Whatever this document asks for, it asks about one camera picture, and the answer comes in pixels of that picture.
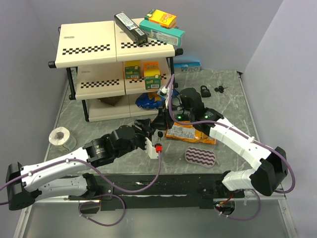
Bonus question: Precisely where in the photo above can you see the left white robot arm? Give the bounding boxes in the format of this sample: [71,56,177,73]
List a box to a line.
[4,119,159,211]

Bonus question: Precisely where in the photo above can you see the long black box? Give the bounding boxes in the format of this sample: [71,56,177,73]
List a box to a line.
[114,12,148,46]

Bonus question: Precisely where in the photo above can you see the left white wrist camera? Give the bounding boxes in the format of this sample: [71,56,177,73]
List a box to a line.
[145,137,162,159]

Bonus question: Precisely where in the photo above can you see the clear tape roll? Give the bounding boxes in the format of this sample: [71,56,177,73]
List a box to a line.
[49,126,77,152]

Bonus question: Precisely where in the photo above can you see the purple wavy sponge pad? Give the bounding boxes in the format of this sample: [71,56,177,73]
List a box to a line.
[185,147,220,168]

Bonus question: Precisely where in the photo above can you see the green yellow box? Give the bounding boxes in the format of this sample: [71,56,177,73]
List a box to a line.
[144,61,161,90]
[124,60,141,79]

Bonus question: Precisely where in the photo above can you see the black key bunch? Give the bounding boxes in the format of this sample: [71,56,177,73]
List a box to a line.
[213,85,227,95]

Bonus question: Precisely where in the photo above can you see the purple cable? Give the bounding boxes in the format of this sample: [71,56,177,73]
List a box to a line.
[165,73,296,221]
[0,151,163,227]

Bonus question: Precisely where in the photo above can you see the teal toothpaste box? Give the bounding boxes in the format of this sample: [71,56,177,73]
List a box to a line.
[139,20,185,47]

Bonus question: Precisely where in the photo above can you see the beige checkered three-tier shelf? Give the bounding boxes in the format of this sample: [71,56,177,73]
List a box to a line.
[49,21,183,122]

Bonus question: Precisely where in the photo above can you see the black keys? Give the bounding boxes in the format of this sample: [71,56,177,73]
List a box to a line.
[157,131,163,141]

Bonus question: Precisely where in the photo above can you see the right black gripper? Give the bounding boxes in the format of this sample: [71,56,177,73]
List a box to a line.
[150,100,194,130]

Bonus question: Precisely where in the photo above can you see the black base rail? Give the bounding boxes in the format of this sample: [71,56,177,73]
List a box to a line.
[64,173,251,212]

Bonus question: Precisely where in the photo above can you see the orange kettle chip bag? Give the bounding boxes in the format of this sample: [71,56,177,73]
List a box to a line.
[165,123,216,145]

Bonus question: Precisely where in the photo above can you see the green yellow box right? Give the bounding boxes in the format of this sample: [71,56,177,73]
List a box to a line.
[144,61,161,90]

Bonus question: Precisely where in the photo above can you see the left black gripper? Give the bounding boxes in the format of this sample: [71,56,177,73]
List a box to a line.
[115,118,154,158]

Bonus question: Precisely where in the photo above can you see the blue white toothpaste box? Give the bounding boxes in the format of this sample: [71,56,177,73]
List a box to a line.
[174,61,201,73]

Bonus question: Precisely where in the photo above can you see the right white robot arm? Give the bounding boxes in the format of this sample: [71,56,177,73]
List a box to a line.
[153,87,294,198]

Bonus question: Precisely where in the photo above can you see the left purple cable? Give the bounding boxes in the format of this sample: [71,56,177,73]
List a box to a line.
[0,151,163,227]

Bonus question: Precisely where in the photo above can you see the orange yellow snack box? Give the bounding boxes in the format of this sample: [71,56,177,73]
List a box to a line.
[144,8,177,28]

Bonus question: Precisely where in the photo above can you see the black Kaijing padlock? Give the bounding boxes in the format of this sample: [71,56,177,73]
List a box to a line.
[200,85,211,98]

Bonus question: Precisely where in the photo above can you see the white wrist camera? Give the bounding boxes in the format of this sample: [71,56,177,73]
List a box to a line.
[157,86,172,105]
[145,137,162,159]

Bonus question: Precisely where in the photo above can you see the green yellow box left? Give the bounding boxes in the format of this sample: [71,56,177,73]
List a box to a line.
[124,60,141,79]

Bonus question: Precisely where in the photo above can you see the blue chip bag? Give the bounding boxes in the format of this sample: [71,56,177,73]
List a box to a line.
[135,91,165,110]

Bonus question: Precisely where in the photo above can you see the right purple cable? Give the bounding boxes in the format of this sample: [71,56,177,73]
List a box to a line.
[165,73,296,221]

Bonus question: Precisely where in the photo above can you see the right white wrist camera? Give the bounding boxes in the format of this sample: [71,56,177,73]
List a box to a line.
[157,86,172,105]

